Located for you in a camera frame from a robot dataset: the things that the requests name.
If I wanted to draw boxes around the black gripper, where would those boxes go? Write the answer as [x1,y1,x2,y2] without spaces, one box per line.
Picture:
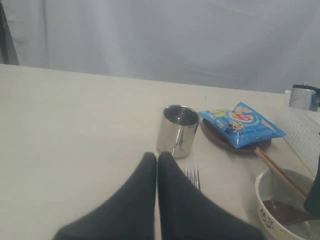
[303,159,320,219]

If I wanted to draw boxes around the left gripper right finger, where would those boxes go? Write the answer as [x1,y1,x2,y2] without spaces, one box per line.
[157,152,265,240]

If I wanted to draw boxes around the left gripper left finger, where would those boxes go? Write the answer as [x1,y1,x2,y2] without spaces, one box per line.
[54,152,157,240]

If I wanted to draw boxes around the silver fork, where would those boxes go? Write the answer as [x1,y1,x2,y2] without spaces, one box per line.
[185,164,201,191]

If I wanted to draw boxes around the grey ceramic bowl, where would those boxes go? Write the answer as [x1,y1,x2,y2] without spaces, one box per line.
[255,169,320,240]

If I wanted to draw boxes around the wooden chopstick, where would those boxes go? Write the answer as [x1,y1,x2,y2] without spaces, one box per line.
[254,147,305,201]
[257,147,308,197]

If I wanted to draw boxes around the white plastic woven basket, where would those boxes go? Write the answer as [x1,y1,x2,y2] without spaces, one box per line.
[276,90,320,176]

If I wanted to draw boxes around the brown wooden plate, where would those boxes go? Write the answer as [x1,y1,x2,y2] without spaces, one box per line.
[200,119,272,155]

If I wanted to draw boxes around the stainless steel cup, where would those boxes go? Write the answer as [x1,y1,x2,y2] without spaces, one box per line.
[156,104,200,159]

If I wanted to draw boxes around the blue chips bag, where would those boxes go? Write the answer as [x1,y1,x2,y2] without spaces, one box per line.
[198,102,286,148]

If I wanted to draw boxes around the brown wooden spoon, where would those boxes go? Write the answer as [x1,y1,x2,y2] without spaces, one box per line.
[263,200,316,225]

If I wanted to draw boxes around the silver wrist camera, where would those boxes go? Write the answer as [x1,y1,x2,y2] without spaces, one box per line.
[289,84,320,112]

